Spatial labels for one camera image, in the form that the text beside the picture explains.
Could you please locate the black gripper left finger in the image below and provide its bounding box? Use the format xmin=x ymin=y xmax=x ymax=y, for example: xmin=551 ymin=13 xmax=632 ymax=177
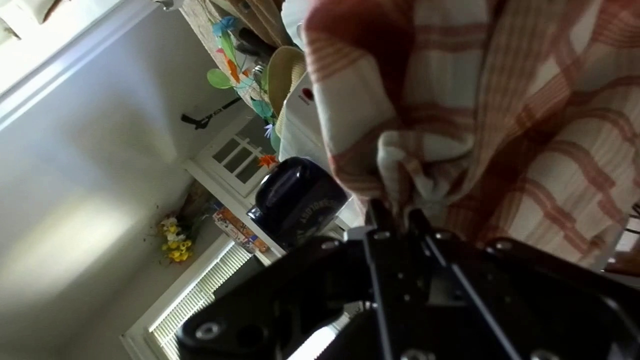
xmin=360 ymin=195 xmax=402 ymax=360

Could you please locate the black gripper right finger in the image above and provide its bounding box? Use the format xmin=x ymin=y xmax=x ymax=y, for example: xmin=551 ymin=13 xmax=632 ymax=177
xmin=405 ymin=206 xmax=525 ymax=360

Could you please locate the red white plaid towel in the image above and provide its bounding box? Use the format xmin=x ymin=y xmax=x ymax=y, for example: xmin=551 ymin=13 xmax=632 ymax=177
xmin=299 ymin=0 xmax=640 ymax=271

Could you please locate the black mug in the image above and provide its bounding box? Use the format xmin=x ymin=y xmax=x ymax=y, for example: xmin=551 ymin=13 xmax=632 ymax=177
xmin=246 ymin=155 xmax=350 ymax=249

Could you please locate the colourful flat box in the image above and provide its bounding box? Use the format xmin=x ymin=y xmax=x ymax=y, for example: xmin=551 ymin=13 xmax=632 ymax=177
xmin=209 ymin=206 xmax=272 ymax=255

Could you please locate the white dresser cabinet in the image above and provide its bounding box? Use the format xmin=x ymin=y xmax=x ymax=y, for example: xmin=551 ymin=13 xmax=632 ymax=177
xmin=184 ymin=111 xmax=285 ymax=267

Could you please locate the tan straw hat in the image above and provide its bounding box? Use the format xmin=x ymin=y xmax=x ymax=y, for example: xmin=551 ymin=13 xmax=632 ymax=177
xmin=263 ymin=43 xmax=308 ymax=115

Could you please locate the black upright stick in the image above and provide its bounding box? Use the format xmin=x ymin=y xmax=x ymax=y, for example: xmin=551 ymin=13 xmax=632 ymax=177
xmin=179 ymin=96 xmax=243 ymax=131

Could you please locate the floral printed cloth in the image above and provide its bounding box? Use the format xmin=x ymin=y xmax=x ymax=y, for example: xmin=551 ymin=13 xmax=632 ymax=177
xmin=178 ymin=0 xmax=287 ymax=145

